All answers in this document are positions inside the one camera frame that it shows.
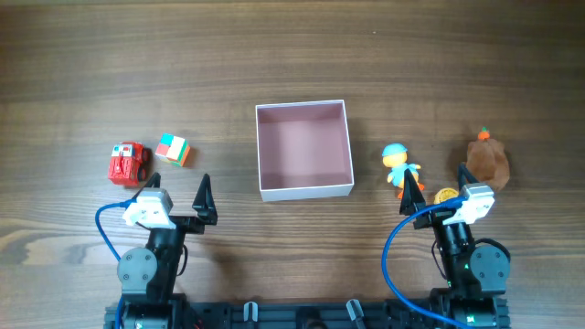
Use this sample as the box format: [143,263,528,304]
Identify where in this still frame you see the yellow round slotted disc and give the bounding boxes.
[433,187,459,205]

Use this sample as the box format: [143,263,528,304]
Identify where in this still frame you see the left blue cable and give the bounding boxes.
[94,199,138,329]

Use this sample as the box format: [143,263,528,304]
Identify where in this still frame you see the blue cable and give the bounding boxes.
[94,199,138,329]
[381,196,481,329]

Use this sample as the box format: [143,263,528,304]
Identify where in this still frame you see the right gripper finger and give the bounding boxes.
[458,163,478,187]
[399,169,426,216]

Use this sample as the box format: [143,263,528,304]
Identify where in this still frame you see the multicolour puzzle cube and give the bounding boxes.
[154,133,190,167]

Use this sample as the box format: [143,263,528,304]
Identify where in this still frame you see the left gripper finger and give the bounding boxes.
[133,172,161,199]
[192,174,218,218]

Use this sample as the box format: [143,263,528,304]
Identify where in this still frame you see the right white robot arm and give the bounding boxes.
[399,164,511,328]

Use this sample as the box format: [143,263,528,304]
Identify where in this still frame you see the orange duck toy blue hat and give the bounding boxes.
[382,143,425,199]

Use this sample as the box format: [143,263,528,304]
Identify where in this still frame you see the red toy truck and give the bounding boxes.
[108,141,150,187]

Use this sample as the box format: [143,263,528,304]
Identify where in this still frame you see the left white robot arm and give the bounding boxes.
[108,173,218,329]

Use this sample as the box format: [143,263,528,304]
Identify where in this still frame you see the white box with pink interior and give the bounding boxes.
[255,100,355,202]

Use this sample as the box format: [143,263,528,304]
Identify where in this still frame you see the right blue cable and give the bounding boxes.
[381,196,481,329]

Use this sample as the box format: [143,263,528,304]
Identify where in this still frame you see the brown plush toy with carrot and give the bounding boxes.
[466,127,510,192]

